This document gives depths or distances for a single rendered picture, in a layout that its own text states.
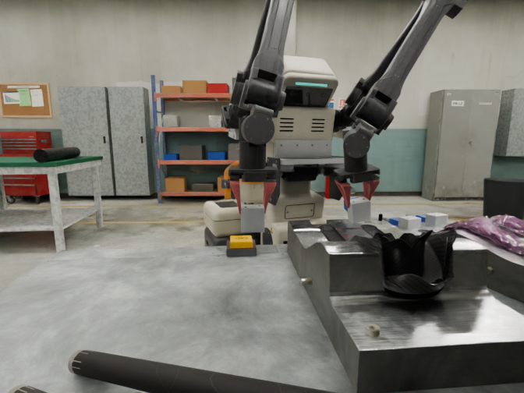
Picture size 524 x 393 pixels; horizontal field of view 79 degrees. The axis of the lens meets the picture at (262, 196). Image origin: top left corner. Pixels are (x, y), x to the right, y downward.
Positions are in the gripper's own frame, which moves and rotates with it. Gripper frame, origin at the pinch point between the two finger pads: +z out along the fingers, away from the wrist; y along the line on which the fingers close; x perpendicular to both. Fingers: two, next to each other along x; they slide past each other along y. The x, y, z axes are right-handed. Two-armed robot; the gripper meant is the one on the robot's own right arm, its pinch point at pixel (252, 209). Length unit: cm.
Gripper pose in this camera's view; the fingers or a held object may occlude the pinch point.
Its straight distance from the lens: 70.3
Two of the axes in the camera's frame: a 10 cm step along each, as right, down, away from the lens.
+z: -0.1, 9.8, 2.0
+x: -0.8, -2.0, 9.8
